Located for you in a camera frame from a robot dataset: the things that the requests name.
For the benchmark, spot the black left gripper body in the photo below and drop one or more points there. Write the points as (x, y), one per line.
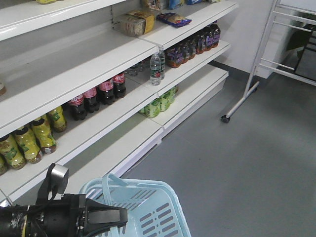
(63, 217)

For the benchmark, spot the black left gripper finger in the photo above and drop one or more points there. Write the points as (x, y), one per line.
(100, 217)

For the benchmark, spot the light blue plastic basket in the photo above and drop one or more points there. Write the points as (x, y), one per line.
(153, 207)

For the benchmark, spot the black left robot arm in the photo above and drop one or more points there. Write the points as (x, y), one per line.
(24, 221)

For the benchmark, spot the coke bottle red label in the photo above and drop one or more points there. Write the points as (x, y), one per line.
(119, 85)
(77, 109)

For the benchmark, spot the coke bottle pink label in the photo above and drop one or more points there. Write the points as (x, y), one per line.
(91, 103)
(106, 92)

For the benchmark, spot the yellow iced tea bottle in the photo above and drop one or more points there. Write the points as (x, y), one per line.
(57, 119)
(9, 149)
(26, 140)
(43, 135)

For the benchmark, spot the white shelf unit right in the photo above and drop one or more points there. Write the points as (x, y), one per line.
(48, 67)

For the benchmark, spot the clear water bottle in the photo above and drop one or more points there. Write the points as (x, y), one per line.
(155, 69)
(162, 62)

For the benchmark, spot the cookie tray yellow band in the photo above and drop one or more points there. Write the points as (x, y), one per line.
(136, 23)

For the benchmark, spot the blue chips bag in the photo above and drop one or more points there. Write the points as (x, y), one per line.
(173, 19)

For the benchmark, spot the white rolling whiteboard stand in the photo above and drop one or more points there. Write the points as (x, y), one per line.
(284, 47)

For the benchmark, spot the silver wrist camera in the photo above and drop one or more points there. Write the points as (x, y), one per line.
(55, 182)

